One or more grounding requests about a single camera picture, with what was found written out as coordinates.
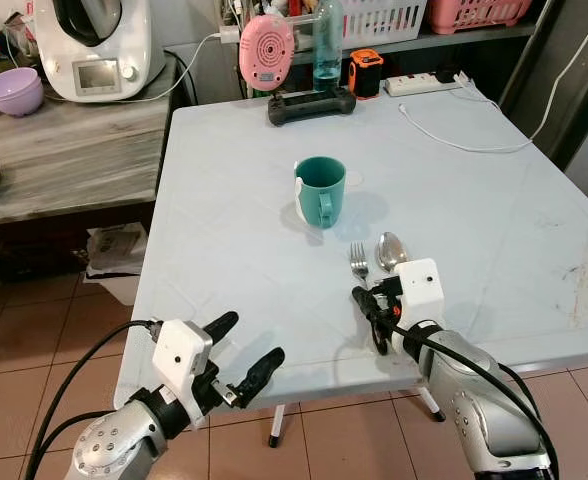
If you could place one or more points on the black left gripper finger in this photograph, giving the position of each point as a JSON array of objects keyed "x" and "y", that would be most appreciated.
[
  {"x": 222, "y": 325},
  {"x": 262, "y": 368}
]

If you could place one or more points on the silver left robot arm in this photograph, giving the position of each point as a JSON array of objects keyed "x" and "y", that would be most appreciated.
[{"x": 124, "y": 440}]

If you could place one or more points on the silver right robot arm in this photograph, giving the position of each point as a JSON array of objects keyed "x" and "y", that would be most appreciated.
[{"x": 479, "y": 410}]

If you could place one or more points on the steel fork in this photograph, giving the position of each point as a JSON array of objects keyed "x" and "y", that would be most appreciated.
[{"x": 360, "y": 262}]

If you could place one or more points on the steel spoon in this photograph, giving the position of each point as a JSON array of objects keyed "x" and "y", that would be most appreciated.
[{"x": 391, "y": 250}]

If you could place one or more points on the white table leg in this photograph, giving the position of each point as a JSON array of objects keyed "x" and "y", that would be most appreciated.
[
  {"x": 277, "y": 425},
  {"x": 432, "y": 402}
]

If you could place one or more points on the teal mug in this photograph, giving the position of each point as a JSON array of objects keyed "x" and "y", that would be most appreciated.
[{"x": 319, "y": 195}]

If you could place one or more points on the white paper bundle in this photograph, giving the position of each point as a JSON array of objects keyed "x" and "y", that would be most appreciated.
[{"x": 116, "y": 252}]

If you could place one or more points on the black handheld controller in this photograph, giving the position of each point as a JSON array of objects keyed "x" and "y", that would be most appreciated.
[{"x": 311, "y": 105}]

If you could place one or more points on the white power strip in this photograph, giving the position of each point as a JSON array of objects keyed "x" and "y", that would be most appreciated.
[{"x": 424, "y": 84}]

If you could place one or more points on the grey wooden counter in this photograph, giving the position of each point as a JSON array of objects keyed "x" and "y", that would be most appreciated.
[{"x": 74, "y": 160}]

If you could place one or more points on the orange and black device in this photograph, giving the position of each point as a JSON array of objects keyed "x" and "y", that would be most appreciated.
[{"x": 366, "y": 75}]

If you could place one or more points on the pink round device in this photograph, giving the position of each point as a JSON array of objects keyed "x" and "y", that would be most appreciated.
[{"x": 267, "y": 50}]

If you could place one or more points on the white plastic basket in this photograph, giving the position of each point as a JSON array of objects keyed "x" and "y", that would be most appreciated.
[{"x": 384, "y": 18}]

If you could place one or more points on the white kitchen appliance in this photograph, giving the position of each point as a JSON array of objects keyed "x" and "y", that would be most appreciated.
[{"x": 99, "y": 60}]

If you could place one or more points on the pink plastic basket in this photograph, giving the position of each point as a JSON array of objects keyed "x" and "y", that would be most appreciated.
[{"x": 479, "y": 12}]

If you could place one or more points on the purple bowl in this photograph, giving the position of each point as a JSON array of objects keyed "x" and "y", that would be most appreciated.
[{"x": 12, "y": 92}]

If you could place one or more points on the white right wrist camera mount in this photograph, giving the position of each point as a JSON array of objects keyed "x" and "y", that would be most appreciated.
[{"x": 421, "y": 290}]

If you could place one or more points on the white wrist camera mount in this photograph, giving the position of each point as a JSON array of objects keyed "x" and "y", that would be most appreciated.
[
  {"x": 421, "y": 290},
  {"x": 179, "y": 350}
]

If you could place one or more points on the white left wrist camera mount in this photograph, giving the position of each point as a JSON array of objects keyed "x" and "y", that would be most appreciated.
[{"x": 179, "y": 350}]

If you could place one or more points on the dark slanted post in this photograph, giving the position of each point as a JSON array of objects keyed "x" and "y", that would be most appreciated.
[{"x": 559, "y": 70}]

